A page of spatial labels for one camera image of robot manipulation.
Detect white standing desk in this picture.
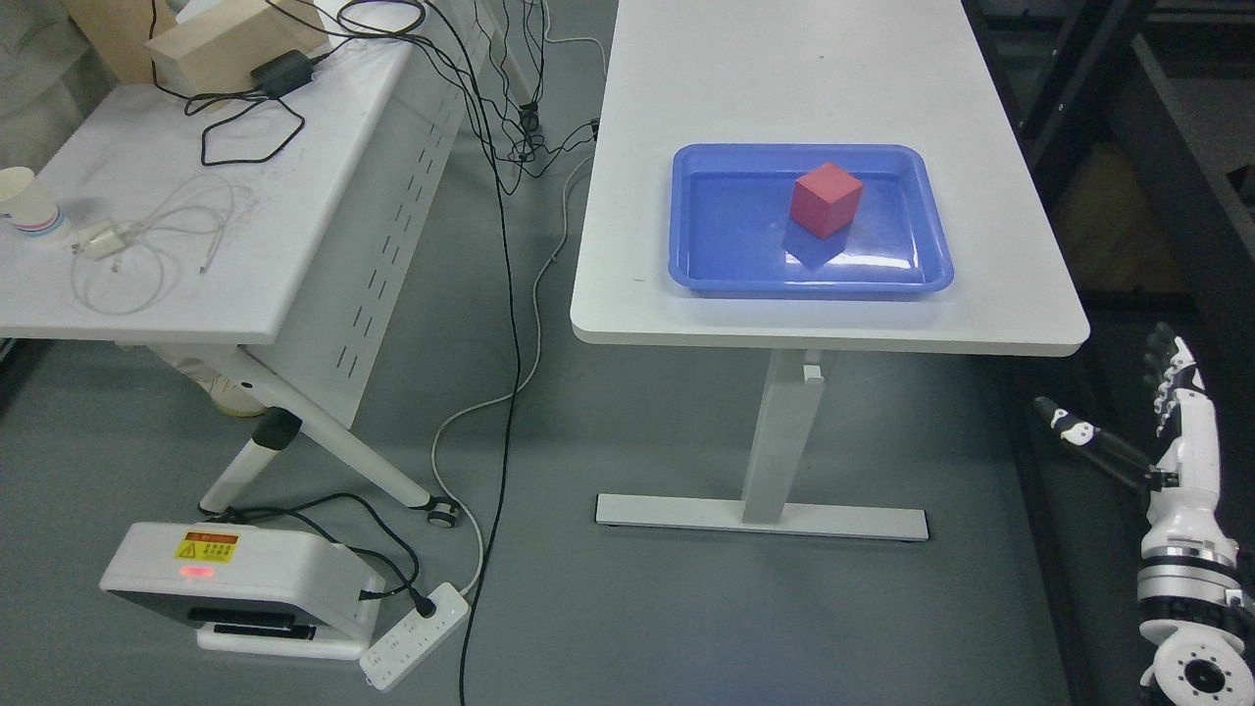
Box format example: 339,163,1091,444
570,1,1091,540

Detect white charger cable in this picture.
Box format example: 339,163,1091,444
69,176,259,317

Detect grey power cord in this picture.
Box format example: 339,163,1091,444
430,147,599,599

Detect paper cup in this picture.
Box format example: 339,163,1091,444
1,167,69,237

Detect long black floor cable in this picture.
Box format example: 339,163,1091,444
458,0,535,706

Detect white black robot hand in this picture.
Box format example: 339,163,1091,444
1032,324,1240,571

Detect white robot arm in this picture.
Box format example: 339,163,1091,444
1137,545,1254,705

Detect black power adapter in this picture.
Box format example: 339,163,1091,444
250,50,314,99

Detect blue plastic tray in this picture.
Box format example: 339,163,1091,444
668,144,954,300

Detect white power strip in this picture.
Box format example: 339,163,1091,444
359,582,471,692

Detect cardboard box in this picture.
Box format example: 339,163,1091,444
146,1,328,97

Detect white folding table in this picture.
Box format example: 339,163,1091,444
1,3,489,522

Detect white box device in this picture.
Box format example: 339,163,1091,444
99,522,385,660

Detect pink cube block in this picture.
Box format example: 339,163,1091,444
788,162,865,238

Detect black metal shelf rack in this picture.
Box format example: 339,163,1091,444
964,1,1252,705

